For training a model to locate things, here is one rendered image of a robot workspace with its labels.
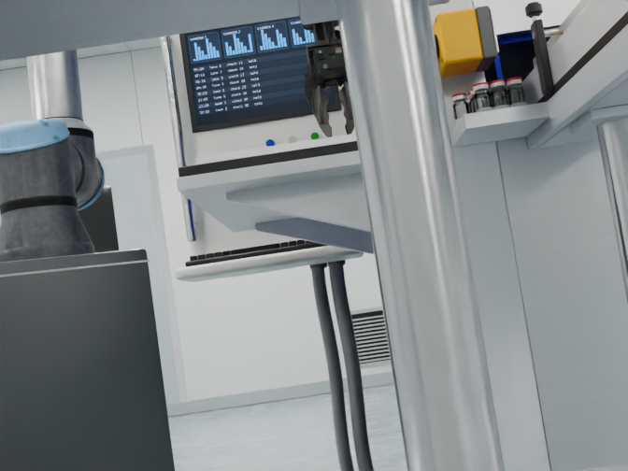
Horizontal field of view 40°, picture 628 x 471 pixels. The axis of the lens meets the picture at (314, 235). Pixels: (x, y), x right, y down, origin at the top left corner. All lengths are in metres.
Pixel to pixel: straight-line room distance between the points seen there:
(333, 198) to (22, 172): 0.47
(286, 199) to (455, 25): 0.37
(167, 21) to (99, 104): 6.70
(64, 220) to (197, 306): 5.53
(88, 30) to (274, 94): 1.78
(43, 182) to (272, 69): 1.08
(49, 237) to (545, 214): 0.73
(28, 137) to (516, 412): 0.82
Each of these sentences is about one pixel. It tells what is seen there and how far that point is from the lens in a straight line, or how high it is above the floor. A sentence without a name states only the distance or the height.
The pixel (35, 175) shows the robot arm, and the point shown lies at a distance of 1.37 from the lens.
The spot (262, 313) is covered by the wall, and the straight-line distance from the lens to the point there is 6.81.
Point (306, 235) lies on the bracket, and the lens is 1.83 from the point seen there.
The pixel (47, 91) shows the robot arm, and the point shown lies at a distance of 1.55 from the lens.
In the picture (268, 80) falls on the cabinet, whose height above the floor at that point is 1.28.
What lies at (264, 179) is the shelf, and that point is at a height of 0.86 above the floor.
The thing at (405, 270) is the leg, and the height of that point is 0.67.
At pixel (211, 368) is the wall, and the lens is 6.87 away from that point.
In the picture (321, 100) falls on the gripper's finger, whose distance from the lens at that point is 1.49.
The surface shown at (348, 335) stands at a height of 0.58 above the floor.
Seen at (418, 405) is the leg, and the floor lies 0.61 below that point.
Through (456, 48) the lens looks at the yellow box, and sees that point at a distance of 1.19.
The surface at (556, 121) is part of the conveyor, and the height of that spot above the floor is 0.85.
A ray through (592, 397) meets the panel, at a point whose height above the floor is 0.48.
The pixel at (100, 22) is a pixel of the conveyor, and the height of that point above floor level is 0.84.
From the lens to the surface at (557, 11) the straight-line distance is 1.33.
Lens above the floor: 0.66
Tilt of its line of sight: 5 degrees up
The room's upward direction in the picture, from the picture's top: 8 degrees counter-clockwise
